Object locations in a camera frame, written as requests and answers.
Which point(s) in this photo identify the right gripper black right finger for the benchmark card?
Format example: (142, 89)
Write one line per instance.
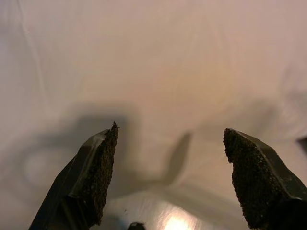
(254, 182)

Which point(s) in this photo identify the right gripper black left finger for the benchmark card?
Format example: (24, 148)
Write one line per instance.
(96, 182)

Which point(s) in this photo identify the white pillow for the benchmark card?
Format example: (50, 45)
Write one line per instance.
(153, 60)

